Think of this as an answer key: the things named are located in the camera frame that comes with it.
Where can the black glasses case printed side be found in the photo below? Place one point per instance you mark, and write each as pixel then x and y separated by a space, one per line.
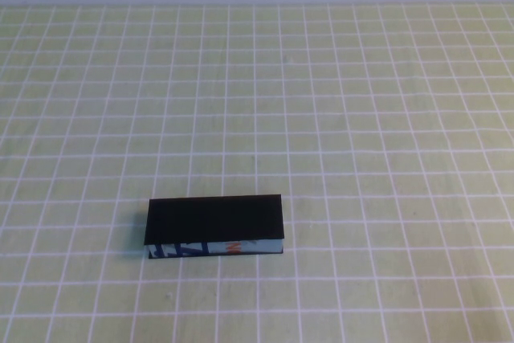
pixel 213 218

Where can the green checkered tablecloth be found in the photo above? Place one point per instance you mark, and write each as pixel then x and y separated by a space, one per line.
pixel 321 118

